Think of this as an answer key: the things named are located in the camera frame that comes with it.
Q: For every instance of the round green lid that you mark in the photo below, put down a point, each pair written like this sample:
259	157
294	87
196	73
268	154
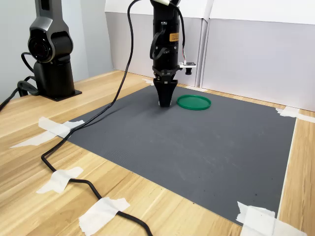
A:
194	101

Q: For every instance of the white tape piece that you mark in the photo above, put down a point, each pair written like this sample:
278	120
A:
101	214
59	179
258	218
288	112
147	81
59	129
197	88

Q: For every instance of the dark grey mat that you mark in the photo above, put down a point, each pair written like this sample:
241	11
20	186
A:
160	147

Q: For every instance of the long white tape strip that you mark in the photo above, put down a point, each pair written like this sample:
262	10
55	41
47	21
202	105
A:
288	167

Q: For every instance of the small white camera box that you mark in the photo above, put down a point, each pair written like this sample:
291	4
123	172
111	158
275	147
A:
189	64

